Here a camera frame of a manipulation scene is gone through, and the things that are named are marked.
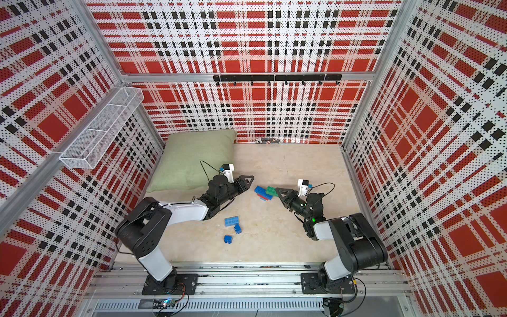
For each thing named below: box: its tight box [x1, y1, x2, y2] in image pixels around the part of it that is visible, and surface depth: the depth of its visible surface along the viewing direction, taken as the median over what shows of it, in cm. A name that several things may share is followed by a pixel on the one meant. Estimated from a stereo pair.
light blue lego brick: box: [224, 215, 240, 227], surface depth 92 cm
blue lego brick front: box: [223, 235, 234, 244], surface depth 86 cm
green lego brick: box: [265, 186, 279, 197], surface depth 87 cm
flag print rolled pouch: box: [255, 138, 281, 144], surface depth 125 cm
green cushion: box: [146, 130, 237, 193], surface depth 97 cm
